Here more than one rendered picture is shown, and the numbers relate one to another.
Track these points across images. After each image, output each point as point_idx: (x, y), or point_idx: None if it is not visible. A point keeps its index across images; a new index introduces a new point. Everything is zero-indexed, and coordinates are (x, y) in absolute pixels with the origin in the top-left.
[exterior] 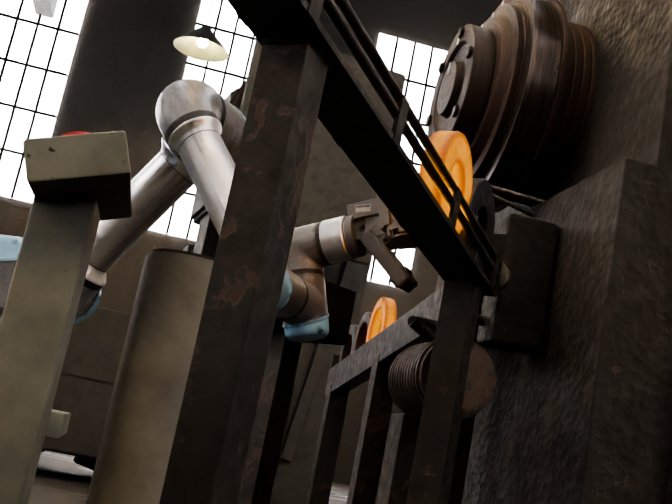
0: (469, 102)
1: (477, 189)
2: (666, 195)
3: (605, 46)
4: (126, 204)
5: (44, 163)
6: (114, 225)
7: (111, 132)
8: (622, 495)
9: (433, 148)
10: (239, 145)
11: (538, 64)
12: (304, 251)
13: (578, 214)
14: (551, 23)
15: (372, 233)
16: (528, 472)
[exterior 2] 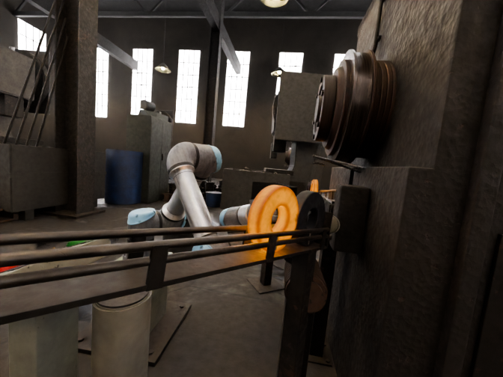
0: (323, 120)
1: (304, 205)
2: (440, 188)
3: (401, 75)
4: None
5: None
6: (176, 200)
7: None
8: (404, 367)
9: (227, 240)
10: (213, 164)
11: (358, 96)
12: (233, 222)
13: (380, 188)
14: (366, 68)
15: None
16: (355, 312)
